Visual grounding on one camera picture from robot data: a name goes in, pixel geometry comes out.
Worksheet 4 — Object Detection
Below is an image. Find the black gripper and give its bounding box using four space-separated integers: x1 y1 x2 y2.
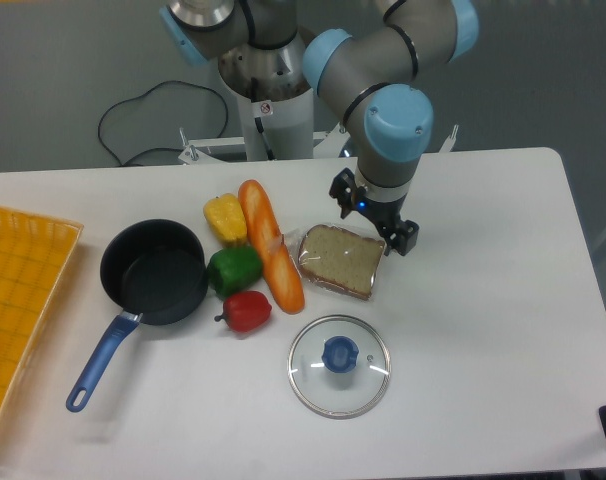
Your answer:
329 168 419 256

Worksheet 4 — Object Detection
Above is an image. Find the toast slice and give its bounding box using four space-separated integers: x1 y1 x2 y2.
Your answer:
283 224 386 300

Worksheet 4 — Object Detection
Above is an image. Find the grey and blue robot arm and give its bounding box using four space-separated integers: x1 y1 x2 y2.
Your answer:
160 1 479 254

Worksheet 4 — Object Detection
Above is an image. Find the orange baguette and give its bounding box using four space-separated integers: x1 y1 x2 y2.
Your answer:
238 180 305 315

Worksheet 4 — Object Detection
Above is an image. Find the glass lid with blue knob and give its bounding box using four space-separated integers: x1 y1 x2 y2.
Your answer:
287 314 392 420

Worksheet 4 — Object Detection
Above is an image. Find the green bell pepper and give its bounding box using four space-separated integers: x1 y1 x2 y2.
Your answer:
207 245 263 299

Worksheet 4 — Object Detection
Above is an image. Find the red bell pepper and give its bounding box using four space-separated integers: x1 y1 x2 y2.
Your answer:
214 291 272 334

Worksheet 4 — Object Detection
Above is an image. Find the yellow bell pepper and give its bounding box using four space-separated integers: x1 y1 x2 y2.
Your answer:
203 193 247 247

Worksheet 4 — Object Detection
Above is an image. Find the yellow plastic basket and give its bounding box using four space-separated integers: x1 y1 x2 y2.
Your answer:
0 206 83 419

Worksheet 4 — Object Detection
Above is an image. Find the white metal base frame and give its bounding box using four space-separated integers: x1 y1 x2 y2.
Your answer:
176 123 460 165

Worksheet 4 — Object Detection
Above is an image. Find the black pan with blue handle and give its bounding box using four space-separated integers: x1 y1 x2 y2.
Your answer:
66 219 208 413

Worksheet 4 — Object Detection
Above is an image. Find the black cable on floor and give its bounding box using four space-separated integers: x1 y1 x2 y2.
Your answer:
97 80 230 167

